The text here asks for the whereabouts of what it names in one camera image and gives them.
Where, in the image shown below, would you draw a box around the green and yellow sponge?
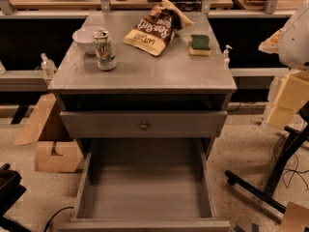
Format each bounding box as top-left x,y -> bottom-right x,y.
189,35 -> 211,56

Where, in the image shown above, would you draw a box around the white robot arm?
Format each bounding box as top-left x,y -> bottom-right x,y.
258,0 -> 309,70

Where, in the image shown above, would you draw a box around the grey middle drawer with knob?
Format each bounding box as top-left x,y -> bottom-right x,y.
60,111 -> 227,138

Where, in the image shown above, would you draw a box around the grey wooden drawer cabinet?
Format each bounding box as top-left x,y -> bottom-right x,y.
48,12 -> 237,153

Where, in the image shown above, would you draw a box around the open grey bottom drawer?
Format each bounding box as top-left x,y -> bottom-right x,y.
56,138 -> 230,232

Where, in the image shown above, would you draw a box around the green soda can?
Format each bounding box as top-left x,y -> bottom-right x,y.
93,29 -> 117,71

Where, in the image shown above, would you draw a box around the brown chip bag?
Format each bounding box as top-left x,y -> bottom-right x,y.
123,0 -> 194,56

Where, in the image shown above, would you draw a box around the clear pump bottle right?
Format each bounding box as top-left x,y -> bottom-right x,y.
223,44 -> 233,69

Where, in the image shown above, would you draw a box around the cardboard box on floor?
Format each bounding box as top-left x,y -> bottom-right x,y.
14,94 -> 83,173

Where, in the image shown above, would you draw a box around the white ceramic bowl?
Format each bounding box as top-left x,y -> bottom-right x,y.
72,26 -> 102,55

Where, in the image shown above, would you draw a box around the clear sanitizer bottle left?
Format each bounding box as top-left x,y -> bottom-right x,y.
41,53 -> 57,77

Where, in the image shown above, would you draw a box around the yellow foam blocks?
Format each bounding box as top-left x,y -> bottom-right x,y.
266,70 -> 309,129

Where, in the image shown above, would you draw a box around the black stand base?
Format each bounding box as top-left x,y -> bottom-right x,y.
224,101 -> 309,215

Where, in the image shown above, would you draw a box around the black object lower left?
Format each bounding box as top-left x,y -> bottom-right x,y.
0,163 -> 31,232

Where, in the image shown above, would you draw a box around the cardboard piece lower right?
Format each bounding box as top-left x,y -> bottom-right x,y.
278,202 -> 309,232

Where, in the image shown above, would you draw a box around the black floor cable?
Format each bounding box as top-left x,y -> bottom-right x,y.
43,206 -> 75,232

